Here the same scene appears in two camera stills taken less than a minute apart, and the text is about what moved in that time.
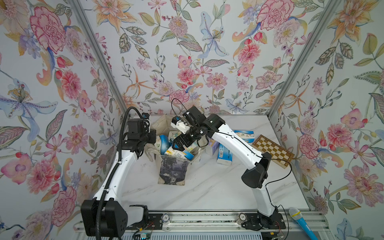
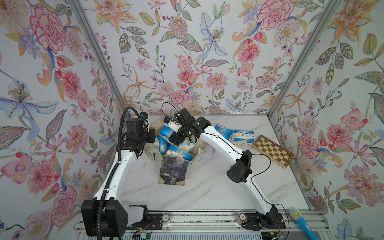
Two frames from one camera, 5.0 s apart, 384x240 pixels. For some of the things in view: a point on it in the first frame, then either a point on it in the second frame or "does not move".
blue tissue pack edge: x=225 y=156 → x=166 y=131
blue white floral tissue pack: x=248 y=136 does not move
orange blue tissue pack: x=184 y=154 does not move
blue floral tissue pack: x=165 y=144 does not move
